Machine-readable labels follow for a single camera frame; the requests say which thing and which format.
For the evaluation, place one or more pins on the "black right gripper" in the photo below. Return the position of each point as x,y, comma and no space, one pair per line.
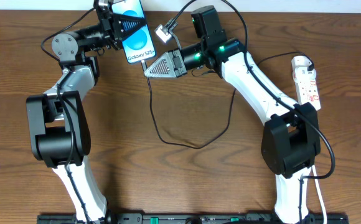
178,63

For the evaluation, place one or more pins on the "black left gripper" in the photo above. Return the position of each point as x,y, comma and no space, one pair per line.
116,26

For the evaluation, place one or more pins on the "blue Galaxy smartphone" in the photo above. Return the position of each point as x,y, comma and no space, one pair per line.
139,46

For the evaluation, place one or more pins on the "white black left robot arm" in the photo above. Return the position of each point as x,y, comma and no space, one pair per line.
58,128

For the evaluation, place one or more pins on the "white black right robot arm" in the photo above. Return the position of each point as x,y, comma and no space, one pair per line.
291,138

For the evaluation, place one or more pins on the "white power strip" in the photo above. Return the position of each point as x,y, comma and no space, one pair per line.
305,82

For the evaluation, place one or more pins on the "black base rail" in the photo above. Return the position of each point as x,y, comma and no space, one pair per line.
138,218

